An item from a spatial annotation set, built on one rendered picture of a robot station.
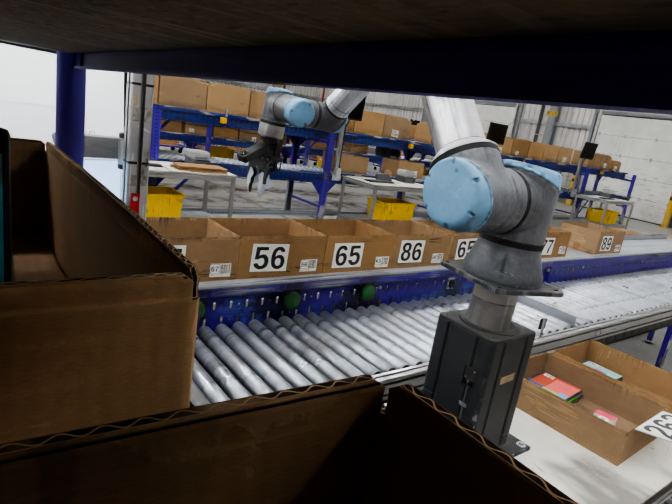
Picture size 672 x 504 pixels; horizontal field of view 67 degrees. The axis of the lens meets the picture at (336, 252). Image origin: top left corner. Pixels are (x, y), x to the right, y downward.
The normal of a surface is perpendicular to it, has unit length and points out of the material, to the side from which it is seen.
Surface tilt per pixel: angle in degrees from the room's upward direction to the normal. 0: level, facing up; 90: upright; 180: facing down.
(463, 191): 91
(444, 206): 91
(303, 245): 90
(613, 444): 91
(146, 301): 80
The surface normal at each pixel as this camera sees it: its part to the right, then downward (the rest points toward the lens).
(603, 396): -0.77, 0.01
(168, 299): 0.61, 0.12
